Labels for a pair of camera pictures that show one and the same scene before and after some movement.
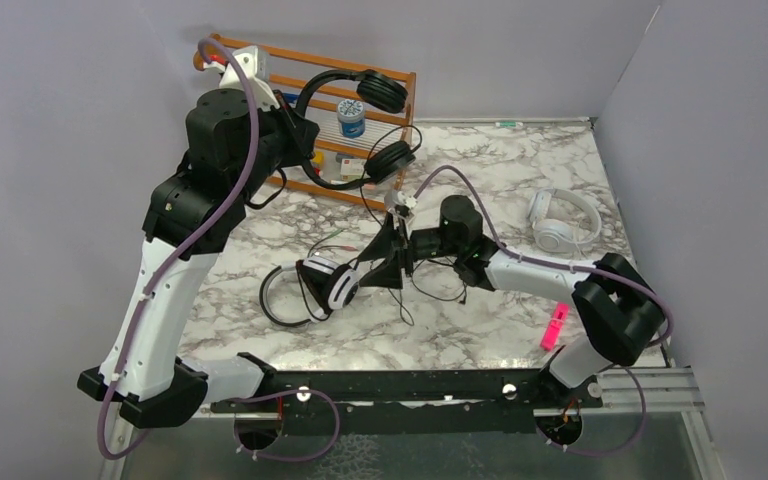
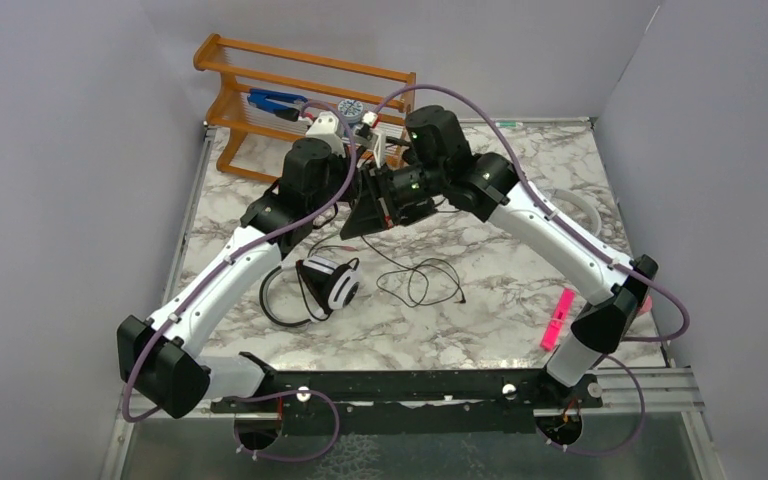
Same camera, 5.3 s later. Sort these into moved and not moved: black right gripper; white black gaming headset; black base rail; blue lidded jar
Moved: black right gripper
Not moved: white black gaming headset; black base rail; blue lidded jar
